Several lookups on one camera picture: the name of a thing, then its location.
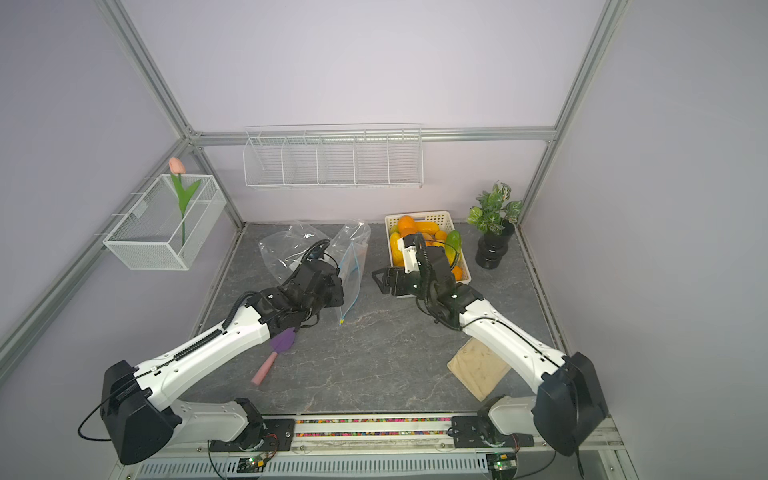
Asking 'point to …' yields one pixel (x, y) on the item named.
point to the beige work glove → (480, 367)
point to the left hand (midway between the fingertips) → (338, 287)
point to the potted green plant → (496, 218)
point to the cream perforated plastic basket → (445, 221)
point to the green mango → (454, 239)
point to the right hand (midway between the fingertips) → (382, 272)
